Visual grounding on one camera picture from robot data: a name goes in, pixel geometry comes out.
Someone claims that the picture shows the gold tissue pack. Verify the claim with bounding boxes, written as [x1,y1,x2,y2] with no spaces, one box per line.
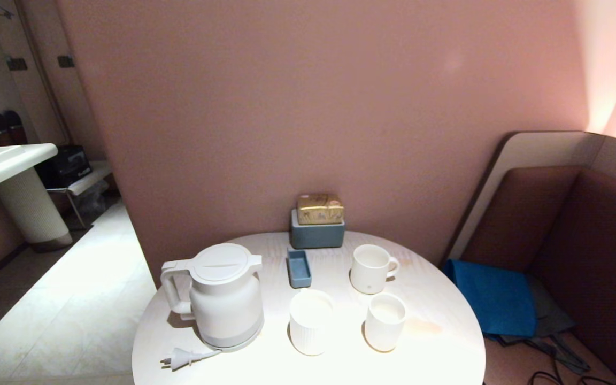
[296,193,344,226]

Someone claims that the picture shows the blue-grey tissue box holder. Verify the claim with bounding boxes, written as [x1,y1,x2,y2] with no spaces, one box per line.
[290,209,346,250]

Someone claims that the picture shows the white power plug with cord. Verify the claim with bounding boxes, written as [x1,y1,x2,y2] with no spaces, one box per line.
[160,346,223,372]

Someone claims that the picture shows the grey round kettle base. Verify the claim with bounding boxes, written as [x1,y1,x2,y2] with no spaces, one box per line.
[197,320,265,353]

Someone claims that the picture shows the small blue rectangular tray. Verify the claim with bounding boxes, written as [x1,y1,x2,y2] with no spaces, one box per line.
[287,249,312,289]

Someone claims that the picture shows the white ribbed mug with handle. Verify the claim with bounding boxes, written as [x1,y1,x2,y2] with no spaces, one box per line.
[350,244,401,295]

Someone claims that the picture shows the grey fabric bag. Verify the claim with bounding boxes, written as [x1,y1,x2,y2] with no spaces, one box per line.
[487,275,592,375]

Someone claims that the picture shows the black box appliance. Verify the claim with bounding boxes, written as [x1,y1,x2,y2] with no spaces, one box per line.
[38,145,93,189]

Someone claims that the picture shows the beige bench side panel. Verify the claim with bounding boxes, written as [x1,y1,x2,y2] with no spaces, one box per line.
[450,131,616,263]

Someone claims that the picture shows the black floor cables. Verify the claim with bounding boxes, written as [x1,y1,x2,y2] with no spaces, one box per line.
[527,350,616,385]

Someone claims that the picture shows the tall smooth white cup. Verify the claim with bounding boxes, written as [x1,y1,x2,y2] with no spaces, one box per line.
[364,293,407,352]

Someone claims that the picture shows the blue fabric bag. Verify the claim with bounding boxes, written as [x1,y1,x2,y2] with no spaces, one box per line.
[443,259,537,337]

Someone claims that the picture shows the wide ribbed white cup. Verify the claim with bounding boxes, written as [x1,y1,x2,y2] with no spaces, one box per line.
[289,289,335,356]

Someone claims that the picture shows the wooden side shelf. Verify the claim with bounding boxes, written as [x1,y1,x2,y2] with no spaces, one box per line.
[46,160,113,230]

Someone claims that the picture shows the white electric kettle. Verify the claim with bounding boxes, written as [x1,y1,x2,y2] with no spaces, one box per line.
[160,243,265,344]

